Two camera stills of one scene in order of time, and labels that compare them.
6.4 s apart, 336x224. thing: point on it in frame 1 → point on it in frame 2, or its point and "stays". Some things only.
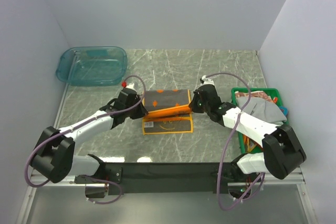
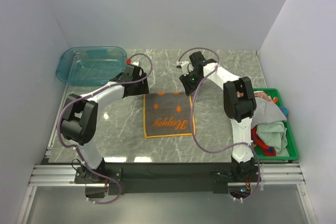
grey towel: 261,108 stays
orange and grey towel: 169,112 stays
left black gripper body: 136,112 → 140,87
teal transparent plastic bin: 84,66 stays
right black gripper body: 198,106 → 189,80
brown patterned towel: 257,94 stays
